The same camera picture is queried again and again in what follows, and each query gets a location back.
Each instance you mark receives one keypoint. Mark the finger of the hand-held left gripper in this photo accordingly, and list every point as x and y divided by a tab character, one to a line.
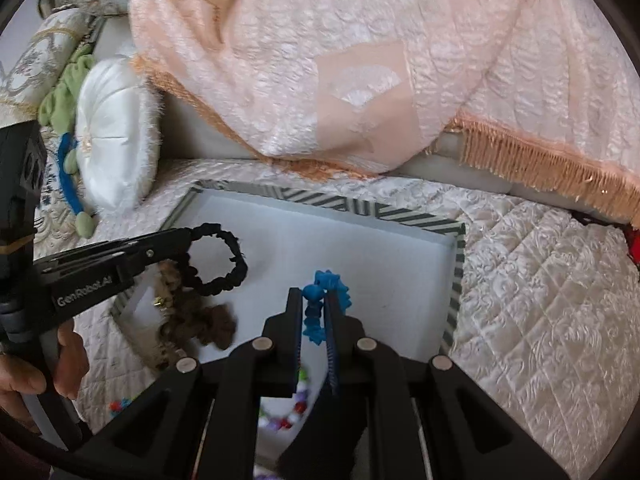
160	259
160	240

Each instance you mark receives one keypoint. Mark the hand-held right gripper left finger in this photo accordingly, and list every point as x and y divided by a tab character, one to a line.
297	330

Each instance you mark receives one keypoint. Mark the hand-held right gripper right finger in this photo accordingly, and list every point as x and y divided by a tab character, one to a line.
331	340

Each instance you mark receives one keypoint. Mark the brown scrunchie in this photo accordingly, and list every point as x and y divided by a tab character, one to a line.
200	322

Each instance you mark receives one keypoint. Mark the black scrunchie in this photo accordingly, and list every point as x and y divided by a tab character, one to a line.
235	250

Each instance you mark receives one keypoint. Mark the striped cardboard tray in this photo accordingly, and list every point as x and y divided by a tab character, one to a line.
390	280

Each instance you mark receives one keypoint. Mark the person's left forearm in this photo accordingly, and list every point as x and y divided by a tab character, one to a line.
17	452

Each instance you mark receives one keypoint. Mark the person's left hand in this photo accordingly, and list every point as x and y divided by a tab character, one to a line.
22	380

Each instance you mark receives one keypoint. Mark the floral embroidered cushion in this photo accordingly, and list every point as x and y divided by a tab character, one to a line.
50	195

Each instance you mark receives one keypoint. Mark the white round satin cushion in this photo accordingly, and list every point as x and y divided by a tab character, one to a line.
110	130

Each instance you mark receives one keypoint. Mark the green plush toy blue band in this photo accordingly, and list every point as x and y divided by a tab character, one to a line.
65	90

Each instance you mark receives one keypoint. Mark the ornate bolster pillow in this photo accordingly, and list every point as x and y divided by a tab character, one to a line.
45	55

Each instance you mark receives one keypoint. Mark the peach fringed blanket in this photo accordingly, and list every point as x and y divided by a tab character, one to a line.
300	60

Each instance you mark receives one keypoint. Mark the small red object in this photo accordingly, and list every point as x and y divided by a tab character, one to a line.
635	245

